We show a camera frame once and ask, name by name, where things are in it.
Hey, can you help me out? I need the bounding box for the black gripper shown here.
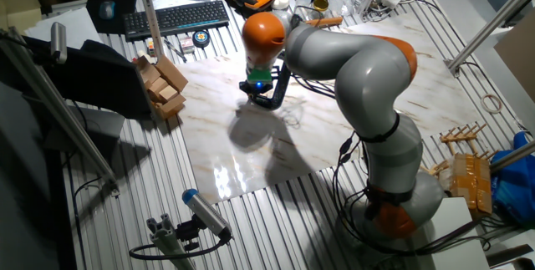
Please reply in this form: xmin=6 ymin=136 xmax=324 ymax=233
xmin=238 ymin=78 xmax=279 ymax=98

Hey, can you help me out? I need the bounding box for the round black tape measure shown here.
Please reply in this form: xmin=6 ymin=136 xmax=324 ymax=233
xmin=191 ymin=29 xmax=211 ymax=48

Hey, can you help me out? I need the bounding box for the marble pattern mat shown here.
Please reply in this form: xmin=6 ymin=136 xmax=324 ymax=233
xmin=175 ymin=10 xmax=482 ymax=205

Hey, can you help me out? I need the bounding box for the small red white box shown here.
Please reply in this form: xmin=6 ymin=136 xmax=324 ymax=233
xmin=179 ymin=35 xmax=196 ymax=55

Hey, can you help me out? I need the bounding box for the black keyboard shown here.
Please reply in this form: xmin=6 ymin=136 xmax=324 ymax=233
xmin=123 ymin=0 xmax=231 ymax=42

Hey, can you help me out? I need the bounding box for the clear glass jar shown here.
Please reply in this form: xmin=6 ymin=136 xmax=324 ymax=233
xmin=330 ymin=0 xmax=350 ymax=18

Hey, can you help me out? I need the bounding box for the black mouse pad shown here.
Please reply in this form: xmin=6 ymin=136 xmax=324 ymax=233
xmin=86 ymin=0 xmax=140 ymax=35

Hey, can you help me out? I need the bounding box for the black laptop screen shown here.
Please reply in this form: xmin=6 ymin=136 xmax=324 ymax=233
xmin=23 ymin=35 xmax=154 ymax=121

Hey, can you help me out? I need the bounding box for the computer mouse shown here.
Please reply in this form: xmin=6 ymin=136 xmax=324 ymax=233
xmin=99 ymin=0 xmax=116 ymax=21

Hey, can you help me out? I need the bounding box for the white paper sheet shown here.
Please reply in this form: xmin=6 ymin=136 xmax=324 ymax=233
xmin=23 ymin=7 xmax=104 ymax=46

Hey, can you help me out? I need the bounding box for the wooden dish rack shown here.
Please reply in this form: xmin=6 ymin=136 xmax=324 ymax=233
xmin=420 ymin=122 xmax=501 ymax=177

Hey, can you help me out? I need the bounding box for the tape wrapped cardboard package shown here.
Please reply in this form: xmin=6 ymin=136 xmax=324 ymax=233
xmin=448 ymin=152 xmax=494 ymax=217

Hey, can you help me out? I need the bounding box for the large cardboard box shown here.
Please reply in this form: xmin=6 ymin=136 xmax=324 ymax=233
xmin=0 ymin=0 xmax=43 ymax=33

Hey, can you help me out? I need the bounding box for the large cardboard sheet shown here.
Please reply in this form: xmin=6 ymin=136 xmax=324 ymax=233
xmin=493 ymin=10 xmax=535 ymax=104

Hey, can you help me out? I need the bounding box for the blue plastic bag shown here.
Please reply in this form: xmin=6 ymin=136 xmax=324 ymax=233
xmin=491 ymin=130 xmax=535 ymax=226

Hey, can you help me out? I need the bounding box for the hammer with wooden handle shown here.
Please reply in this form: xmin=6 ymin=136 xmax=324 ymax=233
xmin=303 ymin=16 xmax=344 ymax=29

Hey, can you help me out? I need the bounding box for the grey camera with blue end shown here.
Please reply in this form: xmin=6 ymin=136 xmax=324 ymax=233
xmin=181 ymin=188 xmax=233 ymax=240

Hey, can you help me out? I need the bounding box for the aluminium camera mount profile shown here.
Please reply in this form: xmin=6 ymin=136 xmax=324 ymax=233
xmin=145 ymin=213 xmax=198 ymax=270

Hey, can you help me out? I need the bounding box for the black camera cable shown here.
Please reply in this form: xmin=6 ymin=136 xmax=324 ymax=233
xmin=128 ymin=236 xmax=232 ymax=262

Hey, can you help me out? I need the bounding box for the aluminium frame beam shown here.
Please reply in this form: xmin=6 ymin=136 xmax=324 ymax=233
xmin=0 ymin=27 xmax=121 ymax=196

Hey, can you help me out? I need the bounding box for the grey depth camera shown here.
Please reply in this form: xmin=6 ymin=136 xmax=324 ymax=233
xmin=49 ymin=22 xmax=69 ymax=64

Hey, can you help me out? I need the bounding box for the beige tape ring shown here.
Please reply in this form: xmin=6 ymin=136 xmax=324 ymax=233
xmin=480 ymin=93 xmax=504 ymax=115

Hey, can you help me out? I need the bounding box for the white pedestal box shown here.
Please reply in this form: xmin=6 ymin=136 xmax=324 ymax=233
xmin=423 ymin=196 xmax=491 ymax=270

